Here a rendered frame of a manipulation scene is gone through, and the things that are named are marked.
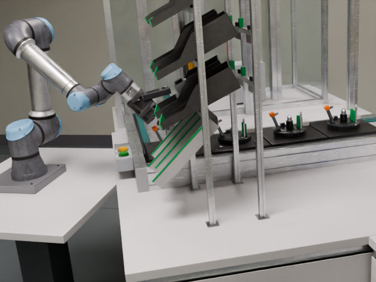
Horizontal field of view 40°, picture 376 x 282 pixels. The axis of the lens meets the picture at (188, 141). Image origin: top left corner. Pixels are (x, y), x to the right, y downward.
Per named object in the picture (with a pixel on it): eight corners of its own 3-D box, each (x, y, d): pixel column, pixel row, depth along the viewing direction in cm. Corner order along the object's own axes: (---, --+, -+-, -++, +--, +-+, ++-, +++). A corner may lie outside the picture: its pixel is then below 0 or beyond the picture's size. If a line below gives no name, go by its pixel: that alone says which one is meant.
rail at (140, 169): (137, 192, 202) (135, 166, 199) (126, 132, 286) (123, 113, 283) (151, 191, 203) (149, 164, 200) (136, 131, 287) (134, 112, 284)
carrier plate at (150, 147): (149, 165, 205) (149, 159, 204) (144, 147, 228) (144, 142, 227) (209, 157, 208) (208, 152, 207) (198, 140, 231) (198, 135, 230)
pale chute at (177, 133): (157, 174, 184) (147, 166, 183) (159, 161, 197) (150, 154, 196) (210, 115, 178) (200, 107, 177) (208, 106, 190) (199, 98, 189)
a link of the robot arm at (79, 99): (-5, 16, 198) (88, 98, 191) (15, 14, 208) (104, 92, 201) (-14, 41, 204) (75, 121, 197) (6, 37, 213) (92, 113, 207)
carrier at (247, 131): (212, 156, 208) (211, 126, 205) (201, 140, 231) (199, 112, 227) (271, 149, 212) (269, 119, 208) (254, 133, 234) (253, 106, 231)
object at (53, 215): (-105, 231, 193) (-107, 225, 192) (28, 152, 275) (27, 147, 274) (64, 244, 173) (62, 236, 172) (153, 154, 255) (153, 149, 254)
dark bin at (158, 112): (157, 119, 178) (146, 100, 177) (159, 109, 191) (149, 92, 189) (229, 79, 174) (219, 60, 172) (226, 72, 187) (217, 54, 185)
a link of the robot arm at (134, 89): (132, 79, 210) (134, 82, 203) (141, 87, 212) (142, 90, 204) (120, 92, 211) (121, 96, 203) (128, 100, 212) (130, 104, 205)
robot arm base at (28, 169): (4, 179, 220) (-2, 158, 218) (28, 167, 233) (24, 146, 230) (31, 182, 214) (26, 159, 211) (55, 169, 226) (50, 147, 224)
